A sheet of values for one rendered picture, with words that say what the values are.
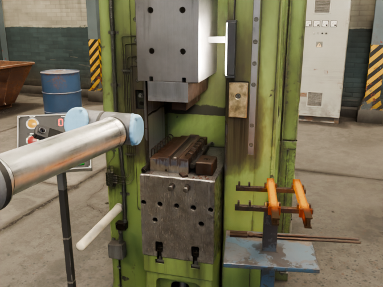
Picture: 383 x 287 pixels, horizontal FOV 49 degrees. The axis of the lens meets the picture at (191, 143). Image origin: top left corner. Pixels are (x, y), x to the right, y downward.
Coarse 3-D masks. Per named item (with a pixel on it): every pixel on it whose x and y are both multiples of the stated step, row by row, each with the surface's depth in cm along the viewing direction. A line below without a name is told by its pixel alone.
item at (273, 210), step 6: (270, 180) 196; (270, 186) 189; (270, 192) 182; (270, 198) 177; (276, 198) 177; (270, 204) 171; (276, 204) 171; (270, 210) 167; (276, 210) 165; (276, 216) 159; (276, 222) 159
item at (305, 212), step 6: (294, 180) 196; (294, 186) 191; (300, 186) 189; (300, 192) 182; (300, 198) 177; (300, 204) 171; (306, 204) 171; (300, 210) 165; (306, 210) 163; (300, 216) 166; (306, 216) 158; (306, 222) 159
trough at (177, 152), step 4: (192, 136) 245; (188, 140) 240; (192, 140) 240; (184, 144) 232; (188, 144) 233; (180, 148) 225; (184, 148) 226; (176, 152) 218; (180, 152) 219; (172, 156) 211; (176, 156) 212
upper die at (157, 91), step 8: (152, 80) 202; (152, 88) 201; (160, 88) 200; (168, 88) 199; (176, 88) 198; (184, 88) 197; (192, 88) 204; (200, 88) 220; (152, 96) 202; (160, 96) 201; (168, 96) 200; (176, 96) 199; (184, 96) 198; (192, 96) 205
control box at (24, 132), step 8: (24, 120) 204; (40, 120) 205; (48, 120) 206; (56, 120) 206; (24, 128) 203; (32, 128) 204; (56, 128) 206; (24, 136) 202; (24, 144) 202; (72, 168) 202; (80, 168) 203; (88, 168) 204
